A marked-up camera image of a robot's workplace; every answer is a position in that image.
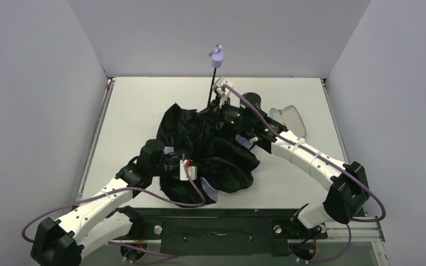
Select lilac black umbrella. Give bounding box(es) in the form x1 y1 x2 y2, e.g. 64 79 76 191
159 44 261 206

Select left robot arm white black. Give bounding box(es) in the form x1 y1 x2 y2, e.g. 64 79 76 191
31 140 180 265

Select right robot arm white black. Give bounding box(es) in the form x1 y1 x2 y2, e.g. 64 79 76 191
199 93 370 229

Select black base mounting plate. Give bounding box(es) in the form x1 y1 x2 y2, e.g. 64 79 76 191
111 206 327 257

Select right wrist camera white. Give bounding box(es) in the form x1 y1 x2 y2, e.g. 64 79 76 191
212 77 234 110

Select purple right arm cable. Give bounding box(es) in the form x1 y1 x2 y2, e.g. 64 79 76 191
222 84 387 264

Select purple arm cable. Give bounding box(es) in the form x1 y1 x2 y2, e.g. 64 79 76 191
222 84 387 264
22 165 206 264

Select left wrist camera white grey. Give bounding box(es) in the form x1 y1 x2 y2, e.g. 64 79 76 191
179 159 197 181

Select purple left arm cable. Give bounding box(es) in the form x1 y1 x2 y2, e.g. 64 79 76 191
22 165 206 264

